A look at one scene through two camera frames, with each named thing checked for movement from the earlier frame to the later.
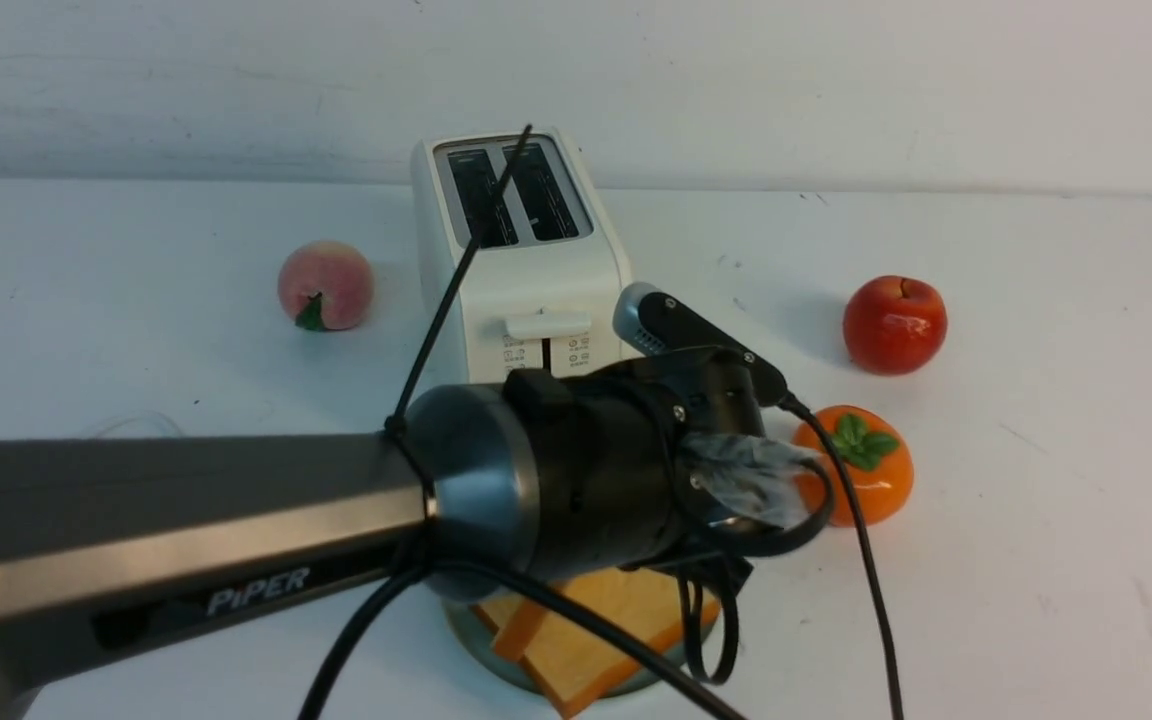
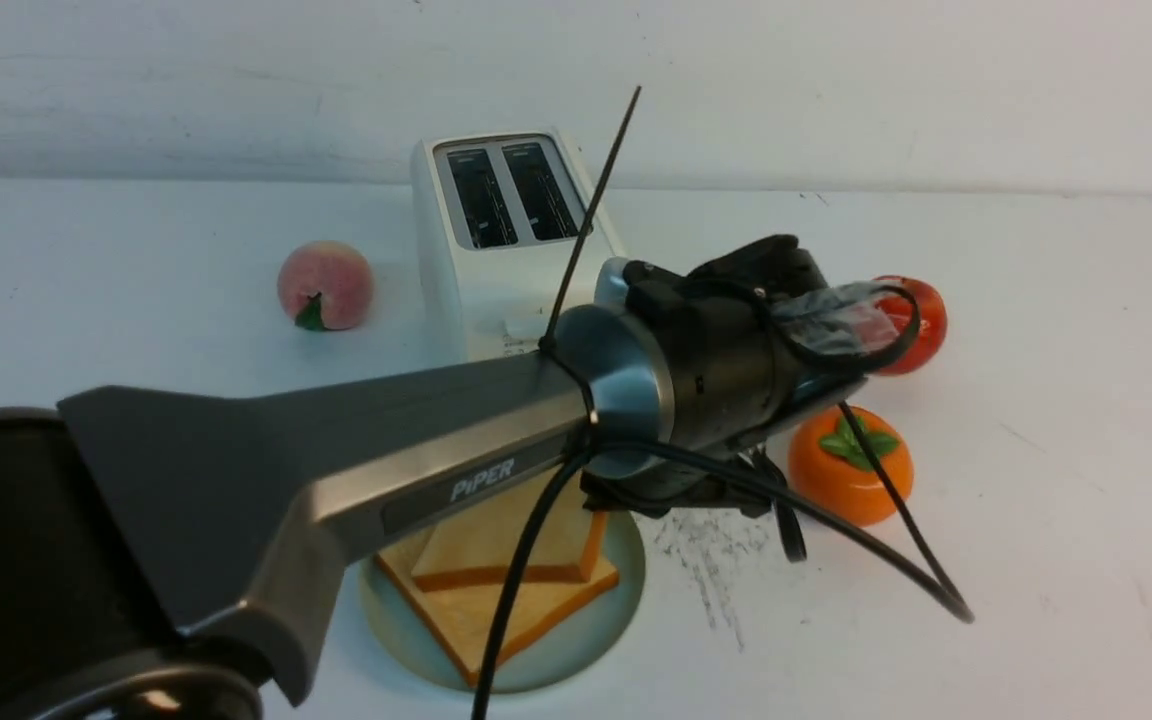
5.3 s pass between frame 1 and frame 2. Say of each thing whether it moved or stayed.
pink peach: stayed
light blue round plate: moved
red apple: stayed
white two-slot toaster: stayed
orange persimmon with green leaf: stayed
